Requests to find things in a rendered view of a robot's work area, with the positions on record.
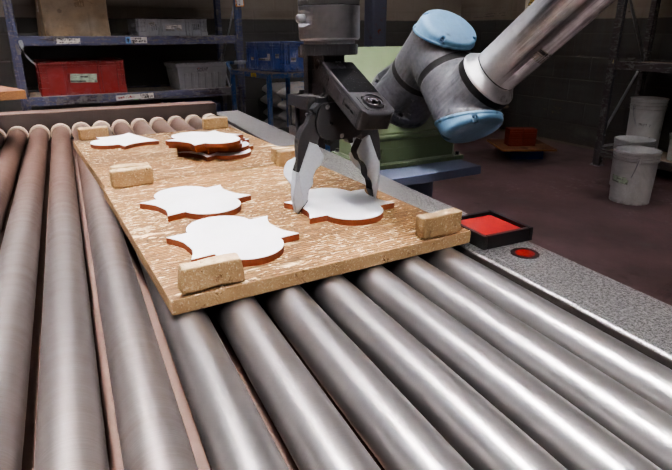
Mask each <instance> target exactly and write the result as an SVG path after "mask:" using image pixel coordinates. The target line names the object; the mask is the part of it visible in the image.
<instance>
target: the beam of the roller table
mask: <svg viewBox="0 0 672 470"><path fill-rule="evenodd" d="M217 116H226V117H227V118H228V124H230V125H232V126H234V127H235V128H237V129H239V130H241V131H243V132H244V133H247V134H249V135H252V136H254V137H256V138H259V139H261V140H264V141H266V142H268V143H271V144H273V145H276V146H289V145H294V140H295V136H294V135H292V134H289V133H287V132H285V131H283V130H281V129H278V128H276V127H274V126H272V125H269V124H267V123H265V122H263V121H261V120H258V119H256V118H254V117H252V116H250V115H247V114H245V113H243V112H241V111H238V110H235V111H219V112H217ZM319 148H320V147H319ZM320 149H321V151H322V153H323V155H324V158H323V161H322V163H321V166H323V167H326V168H328V169H330V170H332V171H335V172H337V173H339V174H342V175H344V176H346V177H349V178H351V179H353V180H355V181H358V182H360V183H362V184H365V185H366V182H365V178H364V177H363V176H362V174H361V171H360V170H359V169H358V168H357V167H355V166H354V164H353V163H352V162H351V161H349V160H347V159H345V158H343V157H340V156H338V155H336V154H334V153H332V152H329V151H327V150H325V149H323V148H320ZM377 190H378V191H381V192H383V193H385V194H388V195H390V196H392V197H394V198H397V199H399V200H401V201H404V202H406V203H408V204H410V205H413V206H415V207H417V208H420V209H422V210H424V211H426V212H429V213H433V212H437V211H440V210H444V209H449V208H453V207H451V206H449V205H447V204H445V203H442V202H440V201H438V200H436V199H433V198H431V197H429V196H427V195H425V194H422V193H420V192H418V191H416V190H414V189H411V188H409V187H407V186H405V185H402V184H400V183H398V182H396V181H394V180H391V179H389V178H387V177H385V176H382V175H379V183H378V189H377ZM452 248H453V249H455V250H457V251H459V252H461V253H462V254H464V255H466V256H468V257H470V258H471V259H473V260H475V261H477V262H479V263H480V264H482V265H484V266H486V267H488V268H489V269H491V270H493V271H495V272H497V273H498V274H500V275H502V276H504V277H506V278H507V279H509V280H511V281H513V282H515V283H516V284H518V285H520V286H522V287H524V288H525V289H527V290H529V291H531V292H533V293H534V294H536V295H538V296H540V297H542V298H543V299H545V300H547V301H549V302H551V303H552V304H554V305H556V306H558V307H560V308H561V309H563V310H565V311H567V312H569V313H570V314H572V315H574V316H576V317H578V318H579V319H581V320H583V321H585V322H587V323H588V324H590V325H592V326H594V327H596V328H597V329H599V330H601V331H603V332H605V333H607V334H608V335H610V336H612V337H614V338H616V339H617V340H619V341H621V342H623V343H625V344H626V345H628V346H630V347H632V348H634V349H635V350H637V351H639V352H641V353H643V354H644V355H646V356H648V357H650V358H652V359H653V360H655V361H657V362H659V363H661V364H662V365H664V366H666V367H668V368H670V369H671V370H672V306H671V305H668V304H666V303H664V302H662V301H659V300H657V299H655V298H653V297H651V296H648V295H646V294H644V293H642V292H639V291H637V290H635V289H633V288H631V287H628V286H626V285H624V284H622V283H620V282H617V281H615V280H613V279H611V278H608V277H606V276H604V275H602V274H600V273H597V272H595V271H593V270H591V269H589V268H586V267H584V266H582V265H580V264H577V263H575V262H573V261H571V260H569V259H566V258H564V257H562V256H560V255H558V254H555V253H553V252H551V251H549V250H546V249H544V248H542V247H540V246H538V245H535V244H533V243H531V242H529V241H524V242H520V243H515V244H511V245H506V246H501V247H497V248H492V249H487V250H482V249H480V248H478V247H476V246H474V245H472V244H470V243H466V244H462V245H458V246H454V247H452ZM514 248H528V249H532V250H535V251H537V252H538V253H539V254H540V256H539V257H538V258H534V259H524V258H519V257H516V256H514V255H512V254H511V252H510V251H511V250H512V249H514Z"/></svg>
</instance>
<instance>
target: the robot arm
mask: <svg viewBox="0 0 672 470"><path fill-rule="evenodd" d="M614 1H615V0H535V1H534V2H533V3H532V4H531V5H530V6H529V7H528V8H526V9H525V10H524V11H523V12H522V13H521V14H520V15H519V16H518V17H517V18H516V19H515V20H514V21H513V22H512V23H511V24H510V25H509V26H508V27H507V28H506V29H505V30H504V31H503V32H502V33H501V34H500V35H499V36H498V37H497V38H496V39H495V40H494V41H493V42H492V43H491V44H490V45H489V46H488V47H487V48H486V49H485V50H484V51H483V52H482V53H471V52H470V50H471V49H472V48H473V47H474V46H475V42H476V39H477V36H476V33H475V30H474V29H473V27H472V26H471V25H470V24H469V23H468V22H467V21H466V20H464V19H463V18H462V17H460V16H458V15H456V14H454V13H452V12H449V11H445V10H438V9H436V10H430V11H427V12H425V13H424V14H423V15H422V16H421V17H420V19H419V20H418V22H417V23H416V24H415V25H414V26H413V30H412V31H411V33H410V35H409V36H408V38H407V40H406V41H405V43H404V45H403V46H402V48H401V50H400V51H399V53H398V55H397V56H396V58H395V60H394V61H393V62H392V63H391V64H390V65H388V66H387V67H386V68H384V69H383V70H382V71H380V72H379V73H378V74H377V75H376V76H375V78H374V79H373V81H372V83H370V81H369V80H368V79H367V78H366V77H365V76H364V75H363V73H362V72H361V71H360V70H359V69H358V68H357V67H356V66H355V64H354V63H353V62H345V55H356V54H358V44H355V40H358V39H359V38H360V6H359V5H360V0H298V14H297V15H296V18H295V19H296V22H297V23H298V29H299V39H300V41H304V44H300V47H298V57H300V58H303V68H304V90H299V93H293V94H288V114H289V133H291V134H294V135H295V140H294V150H295V158H293V159H291V160H288V161H287V162H286V164H285V167H284V176H285V177H286V179H287V180H288V182H289V183H290V184H291V200H292V205H293V209H294V212H295V213H298V214H299V213H300V211H301V210H302V209H303V207H304V206H305V205H306V203H307V202H308V193H309V190H310V188H311V187H312V185H313V176H314V173H315V171H316V169H318V168H319V167H320V165H321V163H322V161H323V158H324V155H323V153H322V151H321V149H320V148H319V146H318V145H317V144H318V140H319V138H322V139H323V142H324V144H326V145H329V146H331V145H332V144H333V142H334V140H339V139H343V140H344V141H345V142H348V143H350V144H351V152H350V153H349V157H350V159H351V161H352V163H353V164H354V166H355V167H357V168H358V169H359V170H360V171H361V174H362V176H363V177H364V178H365V182H366V189H367V192H368V194H369V195H370V196H372V197H374V198H376V195H377V189H378V183H379V175H380V159H381V156H380V138H379V133H378V129H388V126H389V124H390V123H392V124H394V125H396V126H399V127H403V128H416V127H419V126H421V125H423V124H424V123H425V122H426V121H427V120H428V118H429V117H430V116H431V115H432V118H433V120H434V125H435V127H437V128H438V130H439V132H440V134H441V136H442V138H443V139H444V140H446V141H447V142H450V143H467V142H471V141H475V140H478V139H481V138H483V137H485V136H488V135H489V134H491V133H493V132H494V131H496V130H497V129H498V128H499V127H500V126H501V125H502V124H503V121H504V118H503V116H504V115H503V113H502V112H501V110H502V109H503V108H504V107H505V106H506V105H508V104H509V103H510V102H511V101H512V99H513V88H515V87H516V86H517V85H518V84H519V83H520V82H522V81H523V80H524V79H525V78H526V77H527V76H528V75H530V74H531V73H532V72H533V71H534V70H535V69H537V68H538V67H539V66H540V65H541V64H542V63H544V62H545V61H546V60H547V59H548V58H549V57H551V56H552V55H553V54H554V53H555V52H556V51H557V50H559V49H560V48H561V47H562V46H563V45H564V44H566V43H567V42H568V41H569V40H570V39H571V38H573V37H574V36H575V35H576V34H577V33H578V32H579V31H581V30H582V29H583V28H584V27H585V26H586V25H588V24H589V23H590V22H591V21H592V20H593V19H595V18H596V17H597V16H598V15H599V14H600V13H602V12H603V11H604V10H605V9H606V8H607V7H608V6H610V5H611V4H612V3H613V2H614ZM291 105H292V106H295V126H294V125H292V109H291Z"/></svg>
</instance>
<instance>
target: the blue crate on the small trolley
mask: <svg viewBox="0 0 672 470"><path fill-rule="evenodd" d="M300 44H304V42H296V41H263V42H246V47H245V48H246V52H247V62H246V68H248V70H258V71H270V72H281V73H290V72H304V68H303V58H300V57H298V47H300Z"/></svg>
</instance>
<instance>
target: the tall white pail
mask: <svg viewBox="0 0 672 470"><path fill-rule="evenodd" d="M630 98H631V100H630V101H631V103H630V107H629V108H630V112H629V118H628V125H627V131H626V135H635V136H645V137H650V138H654V139H656V140H657V142H656V145H655V146H656V147H655V148H656V149H657V148H658V144H659V139H660V135H661V130H662V126H663V121H664V117H665V113H666V110H668V109H667V107H668V105H667V104H668V103H669V102H668V101H669V100H670V99H669V98H665V97H656V96H631V97H630Z"/></svg>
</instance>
